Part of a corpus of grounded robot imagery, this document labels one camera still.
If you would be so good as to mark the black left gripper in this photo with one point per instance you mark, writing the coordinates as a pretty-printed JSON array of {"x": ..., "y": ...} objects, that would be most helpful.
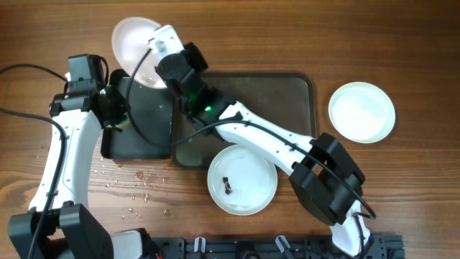
[{"x": 117, "y": 104}]

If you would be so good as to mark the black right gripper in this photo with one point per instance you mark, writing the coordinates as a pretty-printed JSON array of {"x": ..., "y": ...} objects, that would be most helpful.
[{"x": 167, "y": 68}]

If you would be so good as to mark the green yellow sponge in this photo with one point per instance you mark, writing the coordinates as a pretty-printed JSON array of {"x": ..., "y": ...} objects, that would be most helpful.
[{"x": 123, "y": 123}]

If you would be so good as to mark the white plate top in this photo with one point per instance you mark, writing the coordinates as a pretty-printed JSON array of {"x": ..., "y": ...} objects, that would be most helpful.
[{"x": 129, "y": 42}]

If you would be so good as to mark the white plate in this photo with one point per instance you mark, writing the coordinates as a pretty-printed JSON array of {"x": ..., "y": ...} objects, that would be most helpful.
[
  {"x": 362, "y": 112},
  {"x": 129, "y": 42},
  {"x": 240, "y": 181}
]

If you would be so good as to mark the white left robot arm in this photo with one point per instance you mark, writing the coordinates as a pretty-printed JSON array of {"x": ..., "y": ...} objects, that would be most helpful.
[{"x": 58, "y": 223}]

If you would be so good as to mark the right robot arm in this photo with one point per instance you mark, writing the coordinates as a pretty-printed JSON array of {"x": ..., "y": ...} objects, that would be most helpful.
[{"x": 325, "y": 179}]

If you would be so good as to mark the small black tray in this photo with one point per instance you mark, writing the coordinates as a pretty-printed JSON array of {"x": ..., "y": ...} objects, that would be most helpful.
[{"x": 152, "y": 110}]

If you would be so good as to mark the large dark tray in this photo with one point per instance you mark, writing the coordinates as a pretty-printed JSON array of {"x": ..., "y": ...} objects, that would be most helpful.
[{"x": 286, "y": 99}]

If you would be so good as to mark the white plate bottom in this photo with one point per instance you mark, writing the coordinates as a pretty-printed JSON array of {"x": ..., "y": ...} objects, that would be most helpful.
[{"x": 240, "y": 181}]

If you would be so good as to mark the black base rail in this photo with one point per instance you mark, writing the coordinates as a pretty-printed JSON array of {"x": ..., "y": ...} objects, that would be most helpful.
[{"x": 380, "y": 246}]

